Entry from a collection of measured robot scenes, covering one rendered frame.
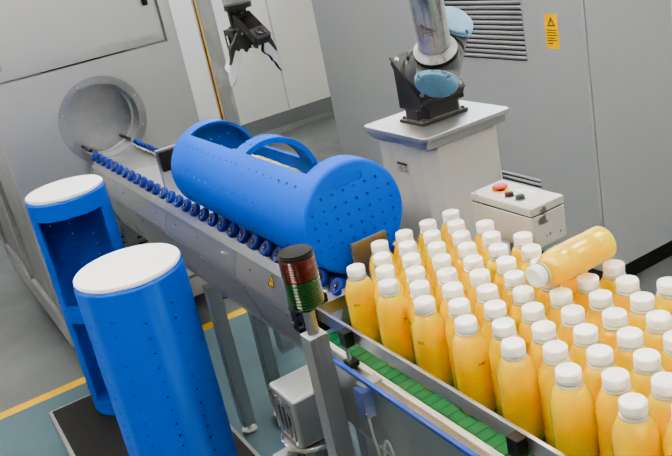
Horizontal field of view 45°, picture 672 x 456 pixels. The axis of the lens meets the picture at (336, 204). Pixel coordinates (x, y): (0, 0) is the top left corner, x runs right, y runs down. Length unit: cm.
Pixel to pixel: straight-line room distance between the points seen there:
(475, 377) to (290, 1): 631
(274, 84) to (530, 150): 406
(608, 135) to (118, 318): 224
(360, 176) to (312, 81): 577
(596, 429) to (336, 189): 86
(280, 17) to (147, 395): 566
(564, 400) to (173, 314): 112
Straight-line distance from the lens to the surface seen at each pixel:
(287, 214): 194
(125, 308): 207
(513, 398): 139
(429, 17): 205
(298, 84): 762
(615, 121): 360
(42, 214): 302
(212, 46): 327
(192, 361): 218
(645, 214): 386
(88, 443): 324
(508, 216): 188
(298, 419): 176
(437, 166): 234
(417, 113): 240
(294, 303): 140
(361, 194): 194
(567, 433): 132
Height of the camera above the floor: 178
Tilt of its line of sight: 20 degrees down
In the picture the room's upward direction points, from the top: 12 degrees counter-clockwise
